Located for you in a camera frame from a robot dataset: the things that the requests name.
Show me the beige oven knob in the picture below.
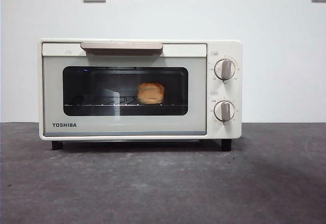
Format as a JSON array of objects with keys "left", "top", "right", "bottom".
[
  {"left": 213, "top": 59, "right": 236, "bottom": 80},
  {"left": 213, "top": 100, "right": 236, "bottom": 123}
]

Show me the oven door with beige handle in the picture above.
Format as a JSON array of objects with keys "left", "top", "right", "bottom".
[{"left": 41, "top": 41, "right": 207, "bottom": 136}]

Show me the white toaster oven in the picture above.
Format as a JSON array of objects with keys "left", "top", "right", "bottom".
[{"left": 39, "top": 39, "right": 243, "bottom": 151}]

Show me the metal wire oven rack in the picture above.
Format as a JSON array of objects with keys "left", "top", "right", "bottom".
[{"left": 65, "top": 95, "right": 188, "bottom": 107}]

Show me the golden bread loaf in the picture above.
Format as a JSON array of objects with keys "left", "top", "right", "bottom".
[{"left": 137, "top": 82, "right": 166, "bottom": 105}]

